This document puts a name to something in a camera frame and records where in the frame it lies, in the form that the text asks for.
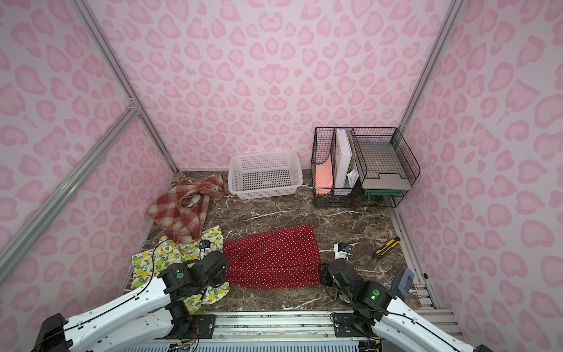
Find red polka dot skirt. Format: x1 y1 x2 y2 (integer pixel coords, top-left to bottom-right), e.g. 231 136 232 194
224 223 321 289

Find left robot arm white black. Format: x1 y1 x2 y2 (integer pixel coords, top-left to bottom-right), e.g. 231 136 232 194
33 251 229 351

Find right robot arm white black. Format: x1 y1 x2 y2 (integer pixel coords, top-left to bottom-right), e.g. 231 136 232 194
318 258 491 351

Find grey blue stapler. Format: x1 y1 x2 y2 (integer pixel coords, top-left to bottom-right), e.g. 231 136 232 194
391 268 415 301

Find lemon print skirt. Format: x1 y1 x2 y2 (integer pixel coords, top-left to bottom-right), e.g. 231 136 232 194
129 226 230 313

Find yellow black utility knife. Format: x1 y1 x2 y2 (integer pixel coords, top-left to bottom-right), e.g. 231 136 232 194
373 236 401 259

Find red plaid skirt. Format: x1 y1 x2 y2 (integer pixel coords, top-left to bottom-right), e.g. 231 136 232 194
147 175 227 244

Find green book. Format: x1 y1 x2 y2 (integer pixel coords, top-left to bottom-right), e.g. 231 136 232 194
364 189 403 197

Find grey laptop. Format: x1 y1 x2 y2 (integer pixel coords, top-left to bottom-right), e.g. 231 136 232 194
354 140 412 191

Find white envelope papers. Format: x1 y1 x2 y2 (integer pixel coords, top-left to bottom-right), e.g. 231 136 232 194
346 169 359 189

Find white plastic basket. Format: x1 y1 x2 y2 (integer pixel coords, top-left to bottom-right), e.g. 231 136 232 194
228 150 303 199

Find pink folder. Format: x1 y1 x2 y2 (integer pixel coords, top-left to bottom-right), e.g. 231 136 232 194
314 156 334 195

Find white binder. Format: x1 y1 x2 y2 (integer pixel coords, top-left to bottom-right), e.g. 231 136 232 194
334 129 353 194

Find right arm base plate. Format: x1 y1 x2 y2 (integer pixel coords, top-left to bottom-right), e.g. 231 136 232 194
329 312 377 338

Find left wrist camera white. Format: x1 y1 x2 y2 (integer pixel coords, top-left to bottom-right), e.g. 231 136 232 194
199 239 213 259

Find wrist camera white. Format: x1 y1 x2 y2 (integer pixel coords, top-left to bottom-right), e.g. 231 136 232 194
333 243 352 261
199 239 213 259

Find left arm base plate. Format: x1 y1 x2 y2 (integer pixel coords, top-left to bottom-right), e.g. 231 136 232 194
158 315 217 340

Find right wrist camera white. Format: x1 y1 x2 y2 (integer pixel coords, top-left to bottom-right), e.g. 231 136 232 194
333 243 352 261

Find aluminium front rail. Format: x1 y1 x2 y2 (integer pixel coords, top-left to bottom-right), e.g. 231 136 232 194
81 309 467 352

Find black wire desk organizer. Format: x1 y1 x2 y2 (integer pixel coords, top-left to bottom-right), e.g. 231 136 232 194
311 127 421 208

